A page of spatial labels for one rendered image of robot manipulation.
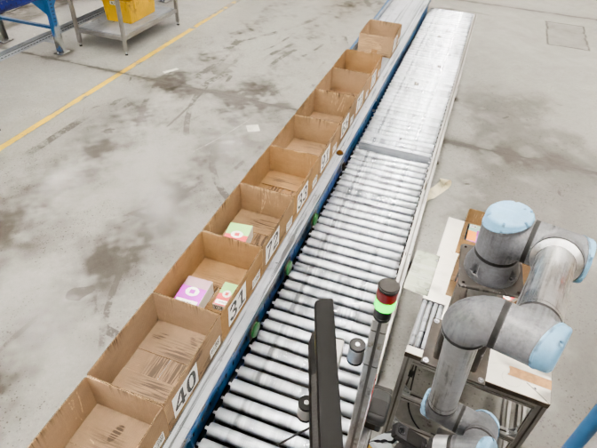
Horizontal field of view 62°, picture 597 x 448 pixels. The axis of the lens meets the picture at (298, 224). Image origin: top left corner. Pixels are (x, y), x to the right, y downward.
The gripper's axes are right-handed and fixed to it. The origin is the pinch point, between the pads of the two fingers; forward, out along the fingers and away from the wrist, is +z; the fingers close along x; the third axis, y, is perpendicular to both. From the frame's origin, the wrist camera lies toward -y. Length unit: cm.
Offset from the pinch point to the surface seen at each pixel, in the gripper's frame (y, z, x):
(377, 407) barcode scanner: -11.9, -5.4, 4.1
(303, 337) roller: -1, 44, 46
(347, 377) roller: 10.5, 23.5, 33.3
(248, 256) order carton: -37, 60, 61
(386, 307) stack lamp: -59, -28, -2
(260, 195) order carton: -45, 68, 100
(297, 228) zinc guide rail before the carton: -24, 56, 96
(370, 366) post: -37.1, -14.6, -1.0
